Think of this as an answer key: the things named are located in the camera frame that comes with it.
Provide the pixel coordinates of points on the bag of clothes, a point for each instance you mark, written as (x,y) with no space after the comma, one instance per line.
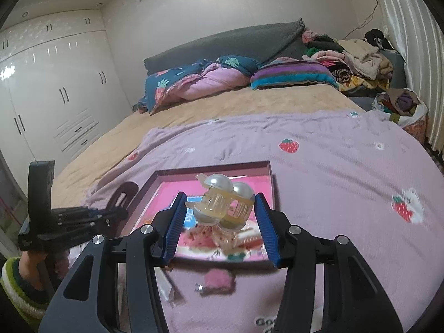
(402,105)

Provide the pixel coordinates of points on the white wardrobe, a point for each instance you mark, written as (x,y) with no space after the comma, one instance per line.
(52,93)

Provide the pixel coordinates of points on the grey headboard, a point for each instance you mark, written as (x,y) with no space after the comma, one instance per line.
(225,45)

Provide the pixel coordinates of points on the pile of clothes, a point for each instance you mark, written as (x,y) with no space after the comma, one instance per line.
(360,59)

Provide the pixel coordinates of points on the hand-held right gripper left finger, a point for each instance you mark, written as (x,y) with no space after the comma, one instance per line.
(175,225)

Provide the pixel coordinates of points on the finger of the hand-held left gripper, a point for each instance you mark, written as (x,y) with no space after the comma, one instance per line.
(90,230)
(90,212)

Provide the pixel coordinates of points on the blue floral quilt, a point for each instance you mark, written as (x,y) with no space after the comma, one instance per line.
(208,79)

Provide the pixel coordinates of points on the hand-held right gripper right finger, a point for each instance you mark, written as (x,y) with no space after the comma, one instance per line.
(267,229)

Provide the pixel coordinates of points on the brown cardboard box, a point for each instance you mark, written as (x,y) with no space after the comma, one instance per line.
(208,166)

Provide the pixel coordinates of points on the tan bed sheet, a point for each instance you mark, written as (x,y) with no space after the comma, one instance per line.
(173,125)

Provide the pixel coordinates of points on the striped pillow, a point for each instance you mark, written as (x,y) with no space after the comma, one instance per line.
(295,74)

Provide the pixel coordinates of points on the person's left forearm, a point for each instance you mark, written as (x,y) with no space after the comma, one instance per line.
(17,295)

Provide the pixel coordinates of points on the person's left hand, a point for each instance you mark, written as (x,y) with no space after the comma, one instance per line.
(31,267)

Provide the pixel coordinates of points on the pearl claw hair clip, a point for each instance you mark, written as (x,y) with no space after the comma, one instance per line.
(216,197)

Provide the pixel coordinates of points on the brown banana hair clip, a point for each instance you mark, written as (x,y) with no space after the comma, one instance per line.
(121,197)

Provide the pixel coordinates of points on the white striped curtain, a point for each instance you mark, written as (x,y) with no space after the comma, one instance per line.
(412,41)

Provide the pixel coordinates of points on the purple printed blanket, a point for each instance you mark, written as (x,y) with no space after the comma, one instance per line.
(329,197)

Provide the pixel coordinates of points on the pink fluffy hair clip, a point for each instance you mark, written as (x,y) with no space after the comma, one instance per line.
(218,281)

